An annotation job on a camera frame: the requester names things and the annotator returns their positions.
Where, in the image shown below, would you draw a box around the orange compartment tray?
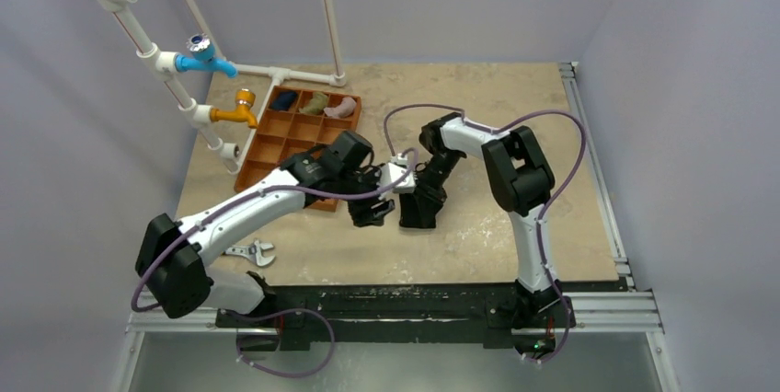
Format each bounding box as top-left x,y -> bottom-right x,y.
234,86 -> 361,192

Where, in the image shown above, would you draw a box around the black underwear white waistband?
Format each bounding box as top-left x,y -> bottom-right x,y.
399,191 -> 443,229

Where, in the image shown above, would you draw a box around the aluminium frame rails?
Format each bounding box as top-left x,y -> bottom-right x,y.
112,62 -> 681,392

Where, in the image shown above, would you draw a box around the red handled adjustable wrench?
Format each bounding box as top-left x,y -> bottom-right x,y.
223,239 -> 276,268

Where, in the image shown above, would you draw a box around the rolled pink underwear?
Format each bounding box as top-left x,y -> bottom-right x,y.
323,97 -> 357,119

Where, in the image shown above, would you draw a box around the blue plastic faucet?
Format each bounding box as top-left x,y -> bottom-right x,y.
174,33 -> 238,78

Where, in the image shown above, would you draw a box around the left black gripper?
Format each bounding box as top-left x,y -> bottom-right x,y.
334,164 -> 395,225

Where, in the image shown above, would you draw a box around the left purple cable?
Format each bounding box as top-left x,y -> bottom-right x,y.
130,146 -> 420,378

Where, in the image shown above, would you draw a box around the rolled navy blue underwear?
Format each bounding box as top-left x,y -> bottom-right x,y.
269,90 -> 298,111

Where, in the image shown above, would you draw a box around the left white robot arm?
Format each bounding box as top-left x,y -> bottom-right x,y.
132,131 -> 406,327

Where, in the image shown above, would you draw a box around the orange plastic faucet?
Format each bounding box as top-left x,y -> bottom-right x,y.
209,88 -> 258,129

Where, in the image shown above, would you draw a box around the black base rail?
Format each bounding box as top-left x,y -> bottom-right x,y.
215,282 -> 576,355

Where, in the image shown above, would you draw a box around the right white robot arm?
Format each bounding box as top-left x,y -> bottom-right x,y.
399,112 -> 559,325

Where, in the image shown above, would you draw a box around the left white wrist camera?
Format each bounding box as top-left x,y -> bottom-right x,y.
379,154 -> 416,198

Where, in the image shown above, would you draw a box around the white pvc pipe frame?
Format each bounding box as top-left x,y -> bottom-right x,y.
96,0 -> 347,174

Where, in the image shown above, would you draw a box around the rolled olive green underwear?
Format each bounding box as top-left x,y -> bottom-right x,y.
298,91 -> 329,116

